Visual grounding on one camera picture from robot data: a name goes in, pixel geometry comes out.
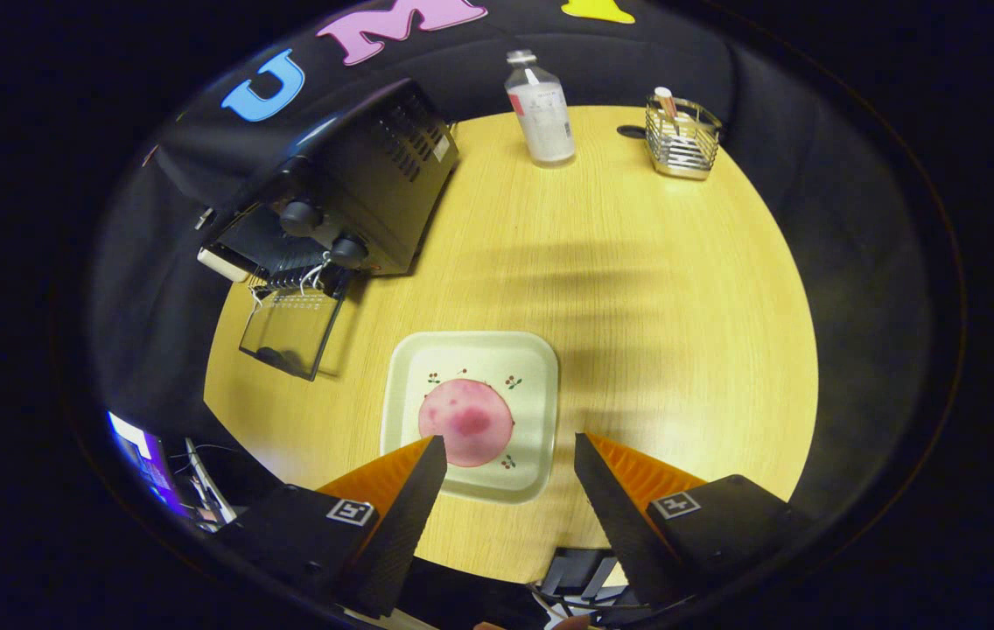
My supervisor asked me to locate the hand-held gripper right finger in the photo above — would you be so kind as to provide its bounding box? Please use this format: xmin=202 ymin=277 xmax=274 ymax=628
xmin=573 ymin=431 xmax=813 ymax=611

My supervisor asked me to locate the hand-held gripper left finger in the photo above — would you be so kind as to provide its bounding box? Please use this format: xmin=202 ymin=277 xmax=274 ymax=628
xmin=208 ymin=435 xmax=448 ymax=620

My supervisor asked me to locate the pink round food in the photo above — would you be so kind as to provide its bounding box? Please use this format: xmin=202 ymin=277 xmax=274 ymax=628
xmin=418 ymin=378 xmax=515 ymax=468

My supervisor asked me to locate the cream square plate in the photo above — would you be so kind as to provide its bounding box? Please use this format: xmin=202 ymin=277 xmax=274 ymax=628
xmin=380 ymin=331 xmax=560 ymax=505

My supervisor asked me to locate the black toaster oven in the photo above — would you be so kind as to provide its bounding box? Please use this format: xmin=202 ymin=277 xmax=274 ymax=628
xmin=156 ymin=77 xmax=460 ymax=382

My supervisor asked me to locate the computer monitor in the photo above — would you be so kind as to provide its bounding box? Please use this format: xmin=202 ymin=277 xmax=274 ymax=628
xmin=108 ymin=409 xmax=179 ymax=513

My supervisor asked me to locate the clear plastic bottle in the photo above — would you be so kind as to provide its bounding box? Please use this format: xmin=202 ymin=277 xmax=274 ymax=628
xmin=504 ymin=50 xmax=577 ymax=167

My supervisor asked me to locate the metal wire basket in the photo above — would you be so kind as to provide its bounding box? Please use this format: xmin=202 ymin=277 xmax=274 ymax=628
xmin=644 ymin=94 xmax=723 ymax=181

